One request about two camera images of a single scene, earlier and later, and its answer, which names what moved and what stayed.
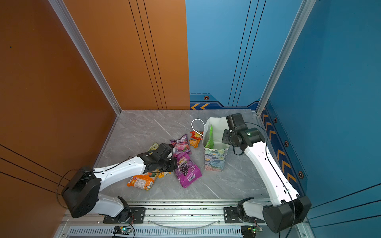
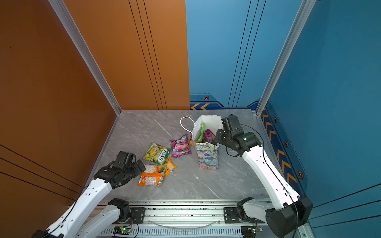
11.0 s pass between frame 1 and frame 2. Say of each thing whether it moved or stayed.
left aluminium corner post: stayed
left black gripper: moved
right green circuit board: stayed
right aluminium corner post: stayed
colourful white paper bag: moved
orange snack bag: moved
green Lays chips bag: moved
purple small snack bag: stayed
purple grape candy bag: moved
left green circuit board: stayed
